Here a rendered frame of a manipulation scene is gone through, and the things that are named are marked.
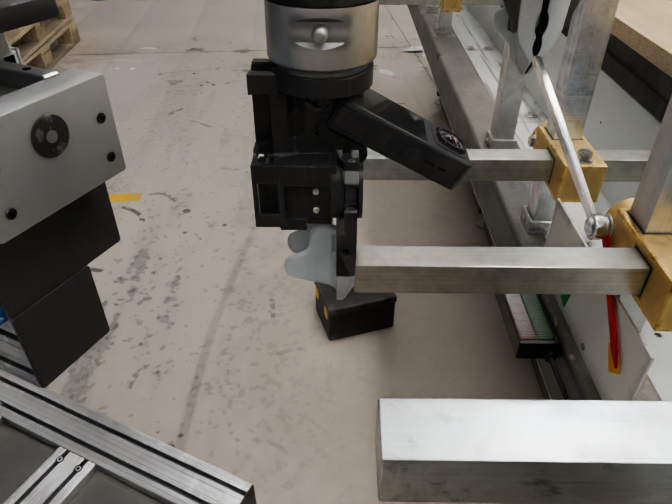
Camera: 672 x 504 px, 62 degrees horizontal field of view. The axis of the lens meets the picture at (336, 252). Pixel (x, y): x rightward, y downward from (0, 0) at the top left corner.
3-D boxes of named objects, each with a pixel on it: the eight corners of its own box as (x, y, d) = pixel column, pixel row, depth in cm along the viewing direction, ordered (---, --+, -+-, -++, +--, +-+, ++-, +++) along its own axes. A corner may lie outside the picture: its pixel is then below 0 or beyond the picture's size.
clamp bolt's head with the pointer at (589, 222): (604, 368, 51) (592, 210, 54) (592, 367, 54) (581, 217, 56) (625, 368, 51) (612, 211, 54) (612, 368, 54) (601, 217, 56)
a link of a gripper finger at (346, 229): (333, 252, 49) (334, 162, 44) (354, 253, 49) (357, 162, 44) (332, 287, 45) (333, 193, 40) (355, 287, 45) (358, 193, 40)
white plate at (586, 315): (613, 432, 53) (648, 358, 47) (537, 263, 74) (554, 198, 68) (619, 432, 53) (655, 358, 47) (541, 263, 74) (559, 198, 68)
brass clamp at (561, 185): (550, 203, 68) (560, 165, 65) (522, 153, 79) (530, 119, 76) (601, 203, 68) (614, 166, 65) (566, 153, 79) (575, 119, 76)
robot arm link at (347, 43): (377, -17, 39) (383, 12, 33) (374, 50, 42) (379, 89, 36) (269, -18, 40) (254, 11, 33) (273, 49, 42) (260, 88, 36)
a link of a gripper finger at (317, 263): (288, 296, 52) (283, 210, 46) (353, 296, 52) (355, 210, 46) (285, 319, 49) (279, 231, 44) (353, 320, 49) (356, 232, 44)
